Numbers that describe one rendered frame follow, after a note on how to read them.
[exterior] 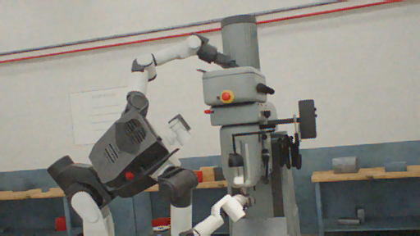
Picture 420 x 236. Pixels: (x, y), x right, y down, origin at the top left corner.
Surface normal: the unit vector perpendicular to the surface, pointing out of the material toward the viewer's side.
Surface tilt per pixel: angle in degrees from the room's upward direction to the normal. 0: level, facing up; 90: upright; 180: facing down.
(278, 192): 90
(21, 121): 90
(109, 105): 90
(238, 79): 90
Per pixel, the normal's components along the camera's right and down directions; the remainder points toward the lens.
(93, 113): -0.26, 0.07
